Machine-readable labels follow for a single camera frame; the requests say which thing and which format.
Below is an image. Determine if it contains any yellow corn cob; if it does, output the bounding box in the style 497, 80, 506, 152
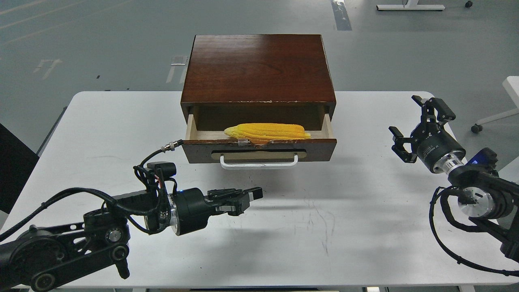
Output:
224, 123, 311, 144

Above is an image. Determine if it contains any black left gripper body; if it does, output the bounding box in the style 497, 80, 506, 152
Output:
171, 187, 213, 236

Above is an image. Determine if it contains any white office chair base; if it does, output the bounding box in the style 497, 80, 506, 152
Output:
470, 76, 519, 134

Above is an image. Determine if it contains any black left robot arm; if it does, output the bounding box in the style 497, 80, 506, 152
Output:
0, 140, 263, 292

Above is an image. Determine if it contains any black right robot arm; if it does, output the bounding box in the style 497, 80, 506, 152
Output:
389, 95, 519, 277

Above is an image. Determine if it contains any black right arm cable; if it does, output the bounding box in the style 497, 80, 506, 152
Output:
429, 186, 519, 278

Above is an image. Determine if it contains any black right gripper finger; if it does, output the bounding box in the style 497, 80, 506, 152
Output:
412, 95, 456, 131
388, 126, 417, 164

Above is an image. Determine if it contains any wooden drawer with white handle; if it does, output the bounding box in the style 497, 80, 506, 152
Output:
183, 114, 337, 170

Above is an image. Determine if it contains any white table leg base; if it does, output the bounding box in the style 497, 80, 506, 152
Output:
376, 0, 446, 11

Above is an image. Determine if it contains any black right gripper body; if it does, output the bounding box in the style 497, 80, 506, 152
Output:
410, 124, 466, 174

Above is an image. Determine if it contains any dark wooden drawer cabinet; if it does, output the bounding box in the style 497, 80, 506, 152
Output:
180, 34, 336, 118

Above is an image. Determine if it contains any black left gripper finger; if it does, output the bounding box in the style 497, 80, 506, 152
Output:
208, 187, 263, 202
214, 201, 250, 216

